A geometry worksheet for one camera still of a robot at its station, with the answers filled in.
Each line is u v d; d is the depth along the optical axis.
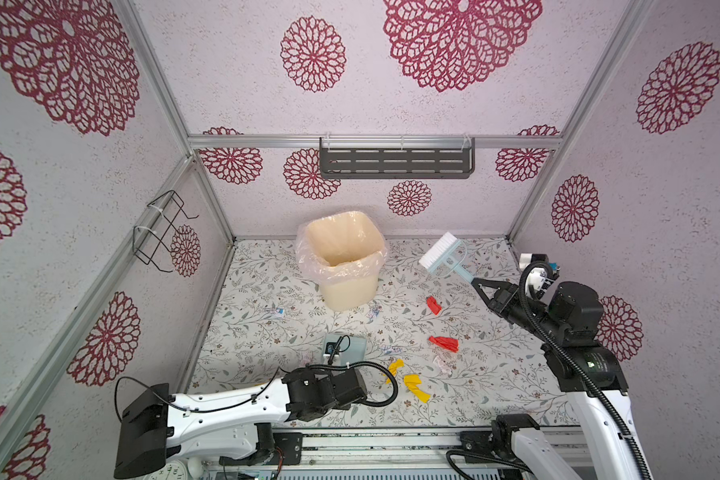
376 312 1.00
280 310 0.98
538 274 0.57
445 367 0.87
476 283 0.64
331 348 0.69
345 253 1.03
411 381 0.85
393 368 0.87
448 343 0.92
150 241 0.75
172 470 0.67
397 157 0.95
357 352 0.90
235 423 0.46
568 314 0.46
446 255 0.71
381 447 0.75
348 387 0.56
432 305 1.00
